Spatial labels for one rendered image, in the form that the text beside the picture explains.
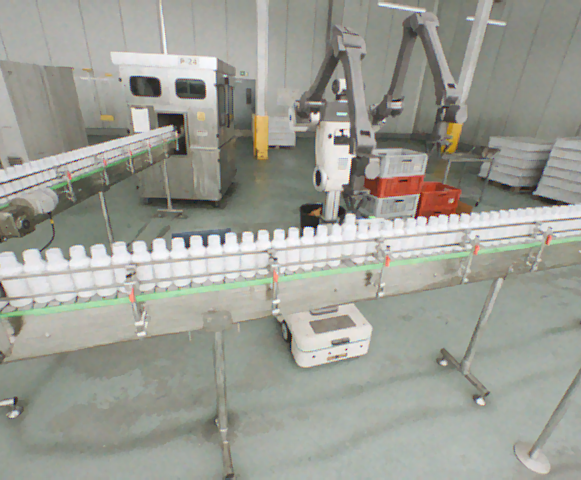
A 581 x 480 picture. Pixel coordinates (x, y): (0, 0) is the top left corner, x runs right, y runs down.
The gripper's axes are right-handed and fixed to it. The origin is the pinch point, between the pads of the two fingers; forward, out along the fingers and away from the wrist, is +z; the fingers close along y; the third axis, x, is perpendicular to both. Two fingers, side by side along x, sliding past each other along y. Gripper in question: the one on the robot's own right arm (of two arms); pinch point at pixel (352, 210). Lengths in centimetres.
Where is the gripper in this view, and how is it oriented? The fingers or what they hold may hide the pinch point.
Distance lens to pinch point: 121.7
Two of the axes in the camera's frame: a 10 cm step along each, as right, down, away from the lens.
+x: 9.5, -0.9, 3.1
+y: 3.2, 4.0, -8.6
